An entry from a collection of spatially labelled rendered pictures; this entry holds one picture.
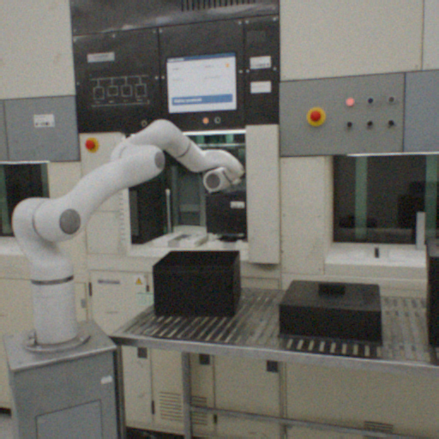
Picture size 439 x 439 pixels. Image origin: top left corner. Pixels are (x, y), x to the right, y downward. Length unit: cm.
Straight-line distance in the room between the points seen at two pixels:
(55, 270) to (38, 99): 108
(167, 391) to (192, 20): 156
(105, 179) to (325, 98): 86
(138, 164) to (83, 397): 71
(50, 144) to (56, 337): 105
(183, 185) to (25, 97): 108
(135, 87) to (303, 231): 90
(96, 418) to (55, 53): 150
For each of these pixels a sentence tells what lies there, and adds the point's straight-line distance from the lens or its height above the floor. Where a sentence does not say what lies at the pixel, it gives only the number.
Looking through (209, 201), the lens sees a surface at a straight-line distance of 222.
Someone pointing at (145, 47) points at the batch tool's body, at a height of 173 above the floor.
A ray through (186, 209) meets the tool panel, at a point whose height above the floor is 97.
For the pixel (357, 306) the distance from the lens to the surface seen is 147.
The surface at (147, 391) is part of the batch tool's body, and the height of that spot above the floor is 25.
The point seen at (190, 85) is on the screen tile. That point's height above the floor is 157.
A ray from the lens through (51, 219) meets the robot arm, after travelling 141.
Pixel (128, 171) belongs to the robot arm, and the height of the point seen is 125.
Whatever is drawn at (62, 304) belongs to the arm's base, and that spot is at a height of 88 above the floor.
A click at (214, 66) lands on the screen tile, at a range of 201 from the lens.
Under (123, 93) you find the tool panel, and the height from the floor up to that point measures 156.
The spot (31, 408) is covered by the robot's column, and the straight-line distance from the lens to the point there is 151.
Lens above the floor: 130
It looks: 8 degrees down
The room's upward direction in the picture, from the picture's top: 2 degrees counter-clockwise
